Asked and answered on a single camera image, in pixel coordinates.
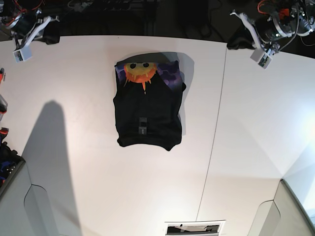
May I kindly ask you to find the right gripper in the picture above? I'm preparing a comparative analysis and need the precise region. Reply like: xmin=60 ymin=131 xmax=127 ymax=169
xmin=11 ymin=10 xmax=61 ymax=49

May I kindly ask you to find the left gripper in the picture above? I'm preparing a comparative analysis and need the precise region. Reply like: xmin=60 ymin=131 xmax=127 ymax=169
xmin=227 ymin=9 xmax=293 ymax=53

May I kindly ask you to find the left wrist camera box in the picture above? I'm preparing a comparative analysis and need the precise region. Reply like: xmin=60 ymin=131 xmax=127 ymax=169
xmin=251 ymin=48 xmax=274 ymax=69

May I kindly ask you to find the black t-shirt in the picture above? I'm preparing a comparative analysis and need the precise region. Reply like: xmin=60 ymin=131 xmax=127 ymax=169
xmin=113 ymin=55 xmax=187 ymax=151

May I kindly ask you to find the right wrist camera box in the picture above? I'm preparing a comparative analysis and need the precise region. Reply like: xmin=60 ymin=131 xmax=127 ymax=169
xmin=13 ymin=47 xmax=32 ymax=63

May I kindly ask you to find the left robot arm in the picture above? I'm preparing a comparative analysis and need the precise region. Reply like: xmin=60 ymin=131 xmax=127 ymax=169
xmin=227 ymin=0 xmax=315 ymax=54

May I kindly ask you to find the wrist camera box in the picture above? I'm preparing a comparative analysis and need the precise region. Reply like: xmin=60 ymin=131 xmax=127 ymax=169
xmin=13 ymin=47 xmax=32 ymax=63
xmin=251 ymin=48 xmax=274 ymax=69

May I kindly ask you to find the grey bin with clothes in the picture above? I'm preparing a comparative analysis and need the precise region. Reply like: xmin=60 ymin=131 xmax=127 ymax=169
xmin=0 ymin=127 xmax=25 ymax=197

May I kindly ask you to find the orange grey tool at edge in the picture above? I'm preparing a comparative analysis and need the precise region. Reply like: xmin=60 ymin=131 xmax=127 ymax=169
xmin=0 ymin=67 xmax=8 ymax=120

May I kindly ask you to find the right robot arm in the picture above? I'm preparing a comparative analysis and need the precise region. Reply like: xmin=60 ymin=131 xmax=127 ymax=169
xmin=0 ymin=0 xmax=61 ymax=50

